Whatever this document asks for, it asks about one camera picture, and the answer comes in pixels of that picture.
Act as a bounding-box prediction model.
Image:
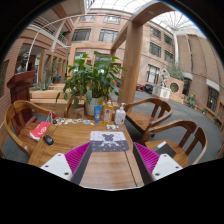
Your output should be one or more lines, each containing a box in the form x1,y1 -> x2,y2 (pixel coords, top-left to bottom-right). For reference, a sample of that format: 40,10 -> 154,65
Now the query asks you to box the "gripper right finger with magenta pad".
133,143 -> 182,185

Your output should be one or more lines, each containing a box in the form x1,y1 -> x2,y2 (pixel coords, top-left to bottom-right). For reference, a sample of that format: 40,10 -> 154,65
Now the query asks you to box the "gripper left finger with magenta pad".
41,143 -> 92,185

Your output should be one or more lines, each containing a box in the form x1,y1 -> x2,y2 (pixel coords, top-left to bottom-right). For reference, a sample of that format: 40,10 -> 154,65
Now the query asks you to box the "black computer mouse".
43,135 -> 54,145

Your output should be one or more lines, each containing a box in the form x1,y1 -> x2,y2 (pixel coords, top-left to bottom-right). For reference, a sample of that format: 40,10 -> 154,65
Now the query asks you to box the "grey bear-print mouse pad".
90,131 -> 129,152

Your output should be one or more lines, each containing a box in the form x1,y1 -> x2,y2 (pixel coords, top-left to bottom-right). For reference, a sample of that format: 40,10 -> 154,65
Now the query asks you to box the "black notebook on chair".
153,141 -> 176,158

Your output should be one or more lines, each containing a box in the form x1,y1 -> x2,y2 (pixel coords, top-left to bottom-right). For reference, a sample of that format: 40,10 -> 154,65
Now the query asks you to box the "near right wooden armchair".
140,120 -> 208,168

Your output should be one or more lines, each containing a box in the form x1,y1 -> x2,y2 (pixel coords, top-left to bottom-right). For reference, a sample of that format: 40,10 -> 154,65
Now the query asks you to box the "wooden armchair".
4,100 -> 57,155
125,98 -> 173,134
140,120 -> 208,168

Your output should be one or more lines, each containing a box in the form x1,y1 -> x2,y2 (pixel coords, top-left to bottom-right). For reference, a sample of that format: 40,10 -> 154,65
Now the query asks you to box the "red and white pouch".
30,121 -> 50,141

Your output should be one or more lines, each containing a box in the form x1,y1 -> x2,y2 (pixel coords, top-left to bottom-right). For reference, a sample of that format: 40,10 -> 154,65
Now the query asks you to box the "small white item on table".
106,125 -> 119,130

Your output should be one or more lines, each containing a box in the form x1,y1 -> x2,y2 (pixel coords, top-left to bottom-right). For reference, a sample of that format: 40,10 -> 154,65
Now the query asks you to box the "far right wooden armchair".
125,98 -> 173,134

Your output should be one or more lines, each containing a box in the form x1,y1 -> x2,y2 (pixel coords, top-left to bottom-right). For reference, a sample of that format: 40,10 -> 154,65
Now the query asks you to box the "white plant pot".
85,98 -> 103,116

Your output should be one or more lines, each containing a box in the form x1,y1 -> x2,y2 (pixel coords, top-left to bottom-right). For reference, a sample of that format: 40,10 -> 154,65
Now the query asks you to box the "white pump sanitizer bottle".
115,103 -> 126,125

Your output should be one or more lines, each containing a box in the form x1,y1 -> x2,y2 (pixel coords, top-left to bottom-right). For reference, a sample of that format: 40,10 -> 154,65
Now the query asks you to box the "blue tube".
94,105 -> 102,124

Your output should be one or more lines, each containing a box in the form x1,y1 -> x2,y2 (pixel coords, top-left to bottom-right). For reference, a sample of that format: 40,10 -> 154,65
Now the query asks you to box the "yellow liquid bottle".
103,101 -> 113,124

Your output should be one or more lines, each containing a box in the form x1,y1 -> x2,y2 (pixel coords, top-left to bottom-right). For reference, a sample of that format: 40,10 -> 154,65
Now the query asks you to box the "left wooden armchair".
4,100 -> 57,155

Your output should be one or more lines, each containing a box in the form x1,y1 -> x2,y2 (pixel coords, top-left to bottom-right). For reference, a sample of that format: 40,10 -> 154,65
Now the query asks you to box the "green potted plant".
63,54 -> 126,106

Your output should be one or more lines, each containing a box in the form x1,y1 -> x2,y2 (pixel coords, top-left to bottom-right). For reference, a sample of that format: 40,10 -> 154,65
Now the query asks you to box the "dark wooden lectern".
7,70 -> 37,134

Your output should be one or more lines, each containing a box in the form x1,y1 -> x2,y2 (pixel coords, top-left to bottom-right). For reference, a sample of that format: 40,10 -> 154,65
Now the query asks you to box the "dark bust sculpture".
16,52 -> 29,74

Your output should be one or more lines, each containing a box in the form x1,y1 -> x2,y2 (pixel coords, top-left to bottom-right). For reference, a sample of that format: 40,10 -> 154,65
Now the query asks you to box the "large wooden pillar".
110,0 -> 173,104

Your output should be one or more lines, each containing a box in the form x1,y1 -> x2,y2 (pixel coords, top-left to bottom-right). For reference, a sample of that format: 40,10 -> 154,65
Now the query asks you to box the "white statue on pedestal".
152,69 -> 171,101

